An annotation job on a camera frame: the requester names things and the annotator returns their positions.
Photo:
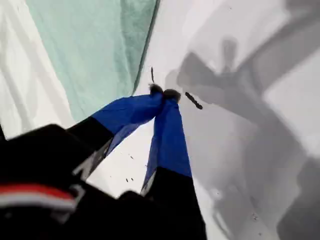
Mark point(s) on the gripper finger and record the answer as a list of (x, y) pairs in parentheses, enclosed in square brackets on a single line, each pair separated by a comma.
[(125, 112), (167, 140)]

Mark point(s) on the pale green T-shirt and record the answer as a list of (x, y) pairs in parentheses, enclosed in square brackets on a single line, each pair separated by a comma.
[(87, 50)]

